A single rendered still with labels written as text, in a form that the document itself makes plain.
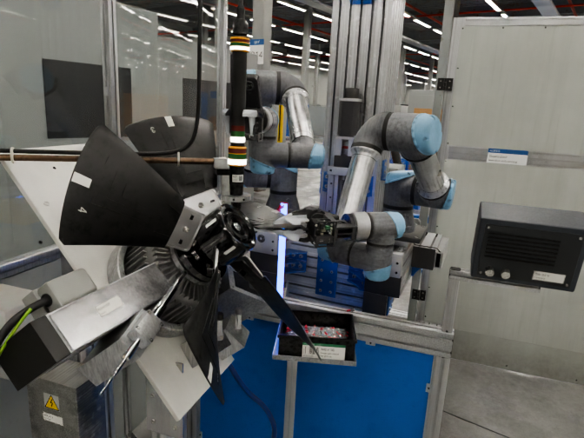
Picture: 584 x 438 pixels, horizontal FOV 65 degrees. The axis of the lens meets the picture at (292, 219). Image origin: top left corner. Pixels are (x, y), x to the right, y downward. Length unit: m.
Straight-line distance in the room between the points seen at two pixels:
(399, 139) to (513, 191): 1.52
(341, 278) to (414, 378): 0.54
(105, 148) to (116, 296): 0.27
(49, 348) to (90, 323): 0.09
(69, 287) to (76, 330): 0.11
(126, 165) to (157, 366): 0.44
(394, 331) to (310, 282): 0.59
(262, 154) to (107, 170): 0.56
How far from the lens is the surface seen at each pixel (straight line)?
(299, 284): 2.00
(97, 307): 0.89
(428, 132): 1.37
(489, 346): 3.10
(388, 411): 1.64
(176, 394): 1.09
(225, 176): 1.09
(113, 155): 0.90
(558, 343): 3.12
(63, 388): 1.24
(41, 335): 0.82
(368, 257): 1.29
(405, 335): 1.48
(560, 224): 1.34
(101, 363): 0.93
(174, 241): 0.99
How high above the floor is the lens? 1.48
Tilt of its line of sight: 14 degrees down
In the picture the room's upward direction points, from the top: 3 degrees clockwise
